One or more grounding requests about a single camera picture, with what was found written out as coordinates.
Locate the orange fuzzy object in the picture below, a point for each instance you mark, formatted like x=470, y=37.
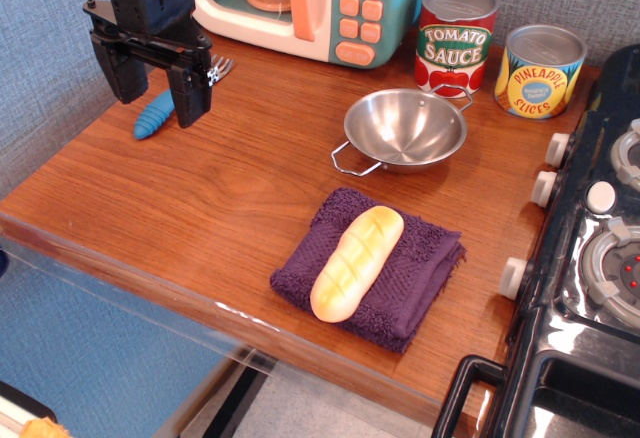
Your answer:
x=43, y=428

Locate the pineapple slices can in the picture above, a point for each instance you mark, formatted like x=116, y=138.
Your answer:
x=539, y=71

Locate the yellow toy bread loaf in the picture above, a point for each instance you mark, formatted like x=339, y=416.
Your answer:
x=355, y=264

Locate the black toy stove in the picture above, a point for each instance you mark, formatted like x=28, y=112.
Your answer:
x=572, y=367

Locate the tomato sauce can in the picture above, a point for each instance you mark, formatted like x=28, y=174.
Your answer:
x=453, y=41

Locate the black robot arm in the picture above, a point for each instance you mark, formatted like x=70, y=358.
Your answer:
x=127, y=35

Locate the teal toy microwave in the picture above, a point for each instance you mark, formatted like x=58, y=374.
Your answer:
x=363, y=34

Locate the steel bowl with handles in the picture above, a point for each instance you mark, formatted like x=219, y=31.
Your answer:
x=406, y=130

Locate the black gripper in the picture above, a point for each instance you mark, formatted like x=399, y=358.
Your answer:
x=118, y=25

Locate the blue handled fork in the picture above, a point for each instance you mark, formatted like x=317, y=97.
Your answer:
x=158, y=111

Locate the white stove knob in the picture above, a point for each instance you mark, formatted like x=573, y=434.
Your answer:
x=512, y=276
x=543, y=187
x=556, y=149

